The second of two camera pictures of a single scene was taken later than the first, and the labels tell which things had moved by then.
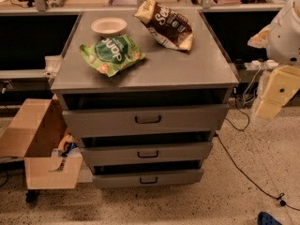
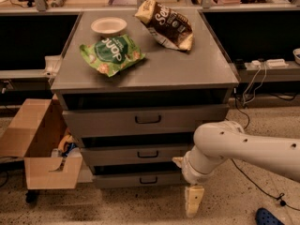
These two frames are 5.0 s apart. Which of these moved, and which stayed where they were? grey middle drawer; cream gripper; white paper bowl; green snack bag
Moved: cream gripper
Stayed: white paper bowl; grey middle drawer; green snack bag
